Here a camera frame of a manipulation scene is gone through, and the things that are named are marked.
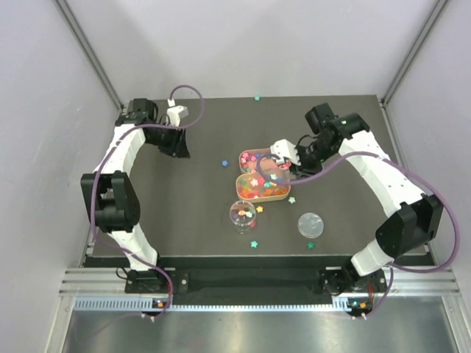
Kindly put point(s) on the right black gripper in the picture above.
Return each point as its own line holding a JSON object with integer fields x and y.
{"x": 303, "y": 170}

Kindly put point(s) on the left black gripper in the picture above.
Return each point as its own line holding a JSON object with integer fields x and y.
{"x": 174, "y": 142}

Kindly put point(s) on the pink tray opaque star candies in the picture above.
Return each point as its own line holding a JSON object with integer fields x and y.
{"x": 248, "y": 160}

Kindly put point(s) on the tan tray translucent star candies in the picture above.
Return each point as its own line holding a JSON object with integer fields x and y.
{"x": 254, "y": 188}

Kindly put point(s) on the clear plastic jar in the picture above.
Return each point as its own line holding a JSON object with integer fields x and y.
{"x": 243, "y": 216}

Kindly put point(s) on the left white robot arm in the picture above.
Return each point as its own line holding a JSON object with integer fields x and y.
{"x": 111, "y": 201}

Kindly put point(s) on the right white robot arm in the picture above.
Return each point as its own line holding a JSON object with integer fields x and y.
{"x": 412, "y": 216}

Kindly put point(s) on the clear round jar lid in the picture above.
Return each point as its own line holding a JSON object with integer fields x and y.
{"x": 310, "y": 225}

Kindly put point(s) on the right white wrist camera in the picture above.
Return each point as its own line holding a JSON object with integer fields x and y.
{"x": 285, "y": 154}

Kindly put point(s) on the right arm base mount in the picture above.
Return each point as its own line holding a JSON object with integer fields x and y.
{"x": 336, "y": 281}

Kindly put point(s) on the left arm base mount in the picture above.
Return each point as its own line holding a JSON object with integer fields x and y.
{"x": 152, "y": 281}

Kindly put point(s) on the left aluminium corner post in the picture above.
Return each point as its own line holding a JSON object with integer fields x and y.
{"x": 78, "y": 32}

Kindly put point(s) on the aluminium corner post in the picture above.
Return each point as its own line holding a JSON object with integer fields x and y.
{"x": 425, "y": 30}
{"x": 78, "y": 32}

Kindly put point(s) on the white slotted cable duct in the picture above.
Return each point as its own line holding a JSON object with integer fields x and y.
{"x": 155, "y": 305}

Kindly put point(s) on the aluminium front frame rail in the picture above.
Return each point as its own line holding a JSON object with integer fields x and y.
{"x": 108, "y": 282}

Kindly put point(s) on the right aluminium corner post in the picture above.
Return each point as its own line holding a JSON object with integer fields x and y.
{"x": 425, "y": 30}

